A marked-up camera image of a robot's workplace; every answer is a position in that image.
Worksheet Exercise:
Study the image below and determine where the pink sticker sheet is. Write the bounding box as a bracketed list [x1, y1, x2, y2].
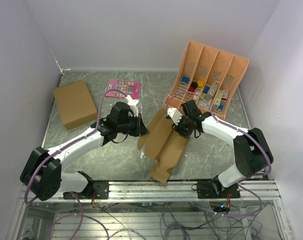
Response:
[106, 79, 140, 99]

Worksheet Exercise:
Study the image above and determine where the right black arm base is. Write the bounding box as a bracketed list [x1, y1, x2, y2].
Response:
[191, 179, 241, 199]

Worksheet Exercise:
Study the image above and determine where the aluminium mounting rail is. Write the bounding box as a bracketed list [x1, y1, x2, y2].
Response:
[20, 180, 279, 201]

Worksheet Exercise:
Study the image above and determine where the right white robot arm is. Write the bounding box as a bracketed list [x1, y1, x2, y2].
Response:
[166, 100, 274, 198]

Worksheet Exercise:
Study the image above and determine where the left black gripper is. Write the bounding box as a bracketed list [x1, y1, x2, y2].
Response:
[117, 112, 149, 137]

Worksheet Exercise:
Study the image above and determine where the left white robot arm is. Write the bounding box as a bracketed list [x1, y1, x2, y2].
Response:
[20, 98, 149, 201]

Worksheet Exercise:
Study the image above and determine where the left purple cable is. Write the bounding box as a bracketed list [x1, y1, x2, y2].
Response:
[24, 89, 132, 206]

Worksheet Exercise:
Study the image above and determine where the purple cable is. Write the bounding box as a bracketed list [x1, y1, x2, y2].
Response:
[24, 89, 132, 206]
[165, 91, 273, 218]

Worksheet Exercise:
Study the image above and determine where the blue block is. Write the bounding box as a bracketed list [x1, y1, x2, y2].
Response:
[181, 76, 190, 84]

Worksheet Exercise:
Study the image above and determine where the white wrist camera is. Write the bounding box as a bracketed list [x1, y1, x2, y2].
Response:
[165, 107, 183, 126]
[124, 95, 142, 117]

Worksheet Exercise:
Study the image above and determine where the closed brown cardboard box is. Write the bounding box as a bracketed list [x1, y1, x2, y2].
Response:
[53, 79, 98, 130]

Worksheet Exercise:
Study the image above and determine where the white card box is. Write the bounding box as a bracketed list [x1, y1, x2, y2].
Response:
[206, 80, 220, 100]

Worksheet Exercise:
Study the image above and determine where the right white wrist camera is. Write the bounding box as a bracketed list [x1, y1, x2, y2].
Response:
[165, 107, 183, 126]

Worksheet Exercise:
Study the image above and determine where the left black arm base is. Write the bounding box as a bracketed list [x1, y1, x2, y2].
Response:
[59, 180, 109, 200]

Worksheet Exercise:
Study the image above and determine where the yellow block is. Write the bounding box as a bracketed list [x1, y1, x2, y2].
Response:
[197, 79, 205, 88]

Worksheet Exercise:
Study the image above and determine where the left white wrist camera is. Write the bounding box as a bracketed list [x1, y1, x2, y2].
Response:
[124, 95, 142, 117]

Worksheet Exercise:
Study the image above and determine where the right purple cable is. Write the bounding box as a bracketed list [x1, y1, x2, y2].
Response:
[165, 91, 273, 218]

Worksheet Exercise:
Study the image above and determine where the orange plastic file organizer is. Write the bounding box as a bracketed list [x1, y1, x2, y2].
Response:
[164, 40, 249, 120]

